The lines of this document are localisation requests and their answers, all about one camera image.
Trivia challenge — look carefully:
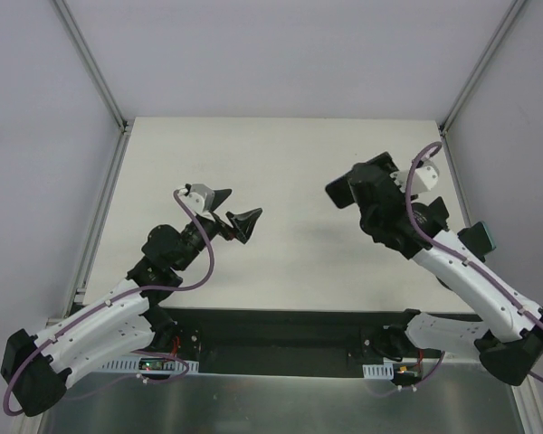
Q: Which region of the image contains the left aluminium frame post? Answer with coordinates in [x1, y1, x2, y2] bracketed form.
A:
[50, 0, 129, 133]

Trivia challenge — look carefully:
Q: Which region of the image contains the right aluminium frame post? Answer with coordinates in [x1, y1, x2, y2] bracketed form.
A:
[438, 0, 530, 137]

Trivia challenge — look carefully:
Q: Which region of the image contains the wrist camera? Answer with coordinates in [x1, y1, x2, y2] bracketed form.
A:
[390, 160, 440, 196]
[177, 184, 215, 219]

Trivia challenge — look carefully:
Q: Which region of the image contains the aluminium frame post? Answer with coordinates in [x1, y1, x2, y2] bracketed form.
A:
[50, 0, 129, 133]
[438, 0, 530, 137]

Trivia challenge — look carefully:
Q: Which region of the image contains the white cable duct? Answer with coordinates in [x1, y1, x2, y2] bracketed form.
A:
[362, 363, 395, 381]
[95, 355, 199, 375]

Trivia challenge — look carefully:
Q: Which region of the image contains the right white cable duct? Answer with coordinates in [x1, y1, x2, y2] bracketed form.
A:
[362, 363, 395, 381]

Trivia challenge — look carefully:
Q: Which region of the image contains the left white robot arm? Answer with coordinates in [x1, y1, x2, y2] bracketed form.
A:
[0, 184, 262, 417]

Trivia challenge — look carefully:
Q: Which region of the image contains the left white cable duct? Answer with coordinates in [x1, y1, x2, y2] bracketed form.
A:
[95, 355, 199, 375]

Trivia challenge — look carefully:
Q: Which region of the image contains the black phone blue edge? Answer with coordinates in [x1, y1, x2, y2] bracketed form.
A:
[457, 221, 497, 262]

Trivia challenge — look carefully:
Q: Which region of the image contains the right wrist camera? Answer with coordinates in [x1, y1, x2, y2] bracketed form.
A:
[390, 160, 440, 196]

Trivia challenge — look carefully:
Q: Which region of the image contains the black round-base phone stand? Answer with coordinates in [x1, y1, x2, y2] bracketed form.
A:
[435, 276, 453, 291]

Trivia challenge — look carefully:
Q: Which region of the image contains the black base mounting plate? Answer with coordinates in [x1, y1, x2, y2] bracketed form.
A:
[103, 307, 440, 376]

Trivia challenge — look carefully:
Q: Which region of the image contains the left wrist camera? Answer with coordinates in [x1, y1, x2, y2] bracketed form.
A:
[177, 184, 215, 219]

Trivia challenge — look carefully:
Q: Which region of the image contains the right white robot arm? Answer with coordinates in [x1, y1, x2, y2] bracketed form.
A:
[326, 153, 543, 386]

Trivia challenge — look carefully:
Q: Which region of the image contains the black folding phone stand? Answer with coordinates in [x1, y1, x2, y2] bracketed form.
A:
[426, 196, 450, 231]

